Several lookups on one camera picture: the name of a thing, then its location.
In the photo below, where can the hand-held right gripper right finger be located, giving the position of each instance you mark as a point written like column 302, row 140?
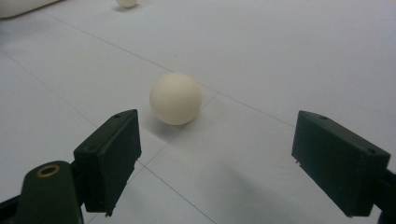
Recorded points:
column 339, row 165

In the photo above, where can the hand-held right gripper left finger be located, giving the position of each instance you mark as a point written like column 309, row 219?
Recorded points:
column 109, row 161

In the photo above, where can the cream white ball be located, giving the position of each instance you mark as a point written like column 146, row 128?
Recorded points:
column 126, row 3
column 176, row 99

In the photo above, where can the white plastic storage bin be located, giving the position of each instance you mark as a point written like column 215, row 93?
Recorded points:
column 18, row 6

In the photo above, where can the white table cover board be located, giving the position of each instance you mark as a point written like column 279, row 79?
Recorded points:
column 280, row 62

